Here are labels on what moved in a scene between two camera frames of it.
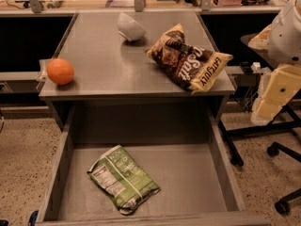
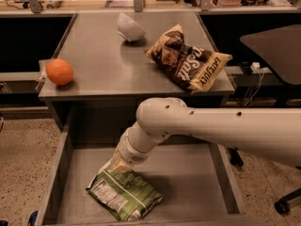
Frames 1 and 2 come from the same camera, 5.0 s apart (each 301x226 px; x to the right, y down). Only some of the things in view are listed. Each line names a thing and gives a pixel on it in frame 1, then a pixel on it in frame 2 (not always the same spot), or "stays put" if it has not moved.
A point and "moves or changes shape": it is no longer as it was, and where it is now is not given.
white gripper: [286, 37] to [132, 153]
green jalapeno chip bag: [118, 174] moves or changes shape
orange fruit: [60, 72] stays put
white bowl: [129, 27] stays put
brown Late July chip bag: [192, 67] stays put
